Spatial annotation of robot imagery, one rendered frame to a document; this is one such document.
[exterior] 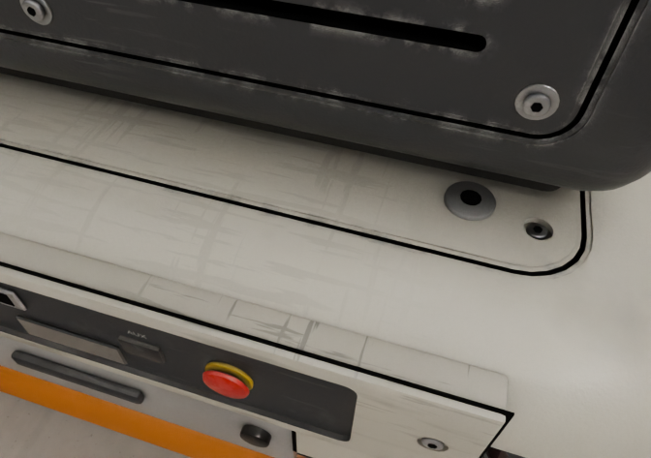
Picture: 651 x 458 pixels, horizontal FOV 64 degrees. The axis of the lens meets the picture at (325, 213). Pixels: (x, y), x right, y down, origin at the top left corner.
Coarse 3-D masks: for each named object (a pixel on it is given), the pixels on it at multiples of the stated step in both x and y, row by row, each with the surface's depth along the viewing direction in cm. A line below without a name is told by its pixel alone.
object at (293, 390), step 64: (0, 256) 23; (64, 256) 23; (0, 320) 28; (64, 320) 25; (128, 320) 22; (192, 320) 21; (256, 320) 22; (192, 384) 27; (256, 384) 24; (320, 384) 22; (384, 384) 20; (448, 384) 20; (384, 448) 24; (448, 448) 22
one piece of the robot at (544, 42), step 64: (0, 0) 23; (64, 0) 22; (128, 0) 21; (192, 0) 20; (256, 0) 20; (320, 0) 18; (384, 0) 18; (448, 0) 17; (512, 0) 16; (576, 0) 16; (640, 0) 15; (0, 64) 26; (64, 64) 24; (128, 64) 23; (192, 64) 22; (256, 64) 21; (320, 64) 20; (384, 64) 19; (448, 64) 19; (512, 64) 18; (576, 64) 17; (640, 64) 17; (256, 128) 28; (320, 128) 23; (384, 128) 22; (448, 128) 21; (512, 128) 20; (576, 128) 19; (640, 128) 18
